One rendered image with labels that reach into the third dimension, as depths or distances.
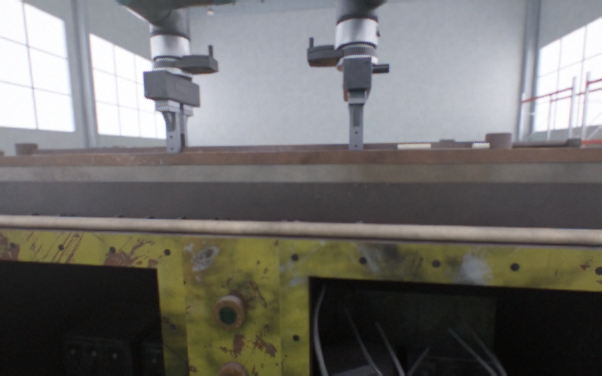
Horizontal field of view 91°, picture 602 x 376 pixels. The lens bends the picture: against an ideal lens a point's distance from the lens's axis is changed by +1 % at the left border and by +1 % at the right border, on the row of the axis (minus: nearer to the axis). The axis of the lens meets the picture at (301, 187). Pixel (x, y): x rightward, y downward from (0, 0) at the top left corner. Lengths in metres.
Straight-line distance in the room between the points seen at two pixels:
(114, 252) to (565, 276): 0.67
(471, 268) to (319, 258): 0.21
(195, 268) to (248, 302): 0.10
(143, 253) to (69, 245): 0.14
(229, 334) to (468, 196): 0.44
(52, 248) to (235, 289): 0.34
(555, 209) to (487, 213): 0.10
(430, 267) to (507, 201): 0.17
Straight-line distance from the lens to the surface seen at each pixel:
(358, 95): 0.55
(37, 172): 0.79
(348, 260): 0.46
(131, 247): 0.58
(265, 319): 0.52
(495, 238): 0.50
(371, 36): 0.59
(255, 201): 0.54
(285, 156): 0.51
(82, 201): 0.73
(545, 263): 0.52
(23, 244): 0.73
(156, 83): 0.64
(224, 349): 0.57
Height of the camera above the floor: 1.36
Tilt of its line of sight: 7 degrees down
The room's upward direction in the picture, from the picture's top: 1 degrees counter-clockwise
